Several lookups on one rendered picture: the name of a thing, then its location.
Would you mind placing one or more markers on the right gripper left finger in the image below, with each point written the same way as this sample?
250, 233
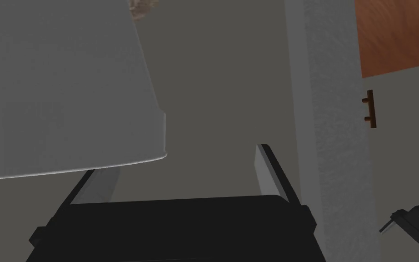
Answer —
95, 187

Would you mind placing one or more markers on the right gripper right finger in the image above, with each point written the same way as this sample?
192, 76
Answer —
267, 174

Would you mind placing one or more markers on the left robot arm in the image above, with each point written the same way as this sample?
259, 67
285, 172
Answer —
418, 223

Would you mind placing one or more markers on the white cupboard door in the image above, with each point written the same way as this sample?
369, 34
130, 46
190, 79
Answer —
402, 156

